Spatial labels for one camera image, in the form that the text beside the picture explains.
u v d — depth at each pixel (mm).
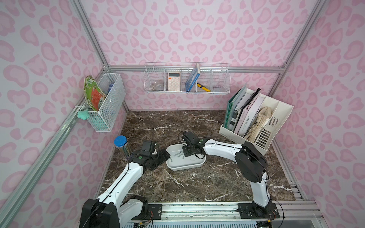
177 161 923
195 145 714
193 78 881
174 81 951
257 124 871
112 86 882
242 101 909
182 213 748
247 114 859
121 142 752
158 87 965
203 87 979
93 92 748
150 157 679
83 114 619
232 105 823
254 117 858
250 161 510
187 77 979
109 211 387
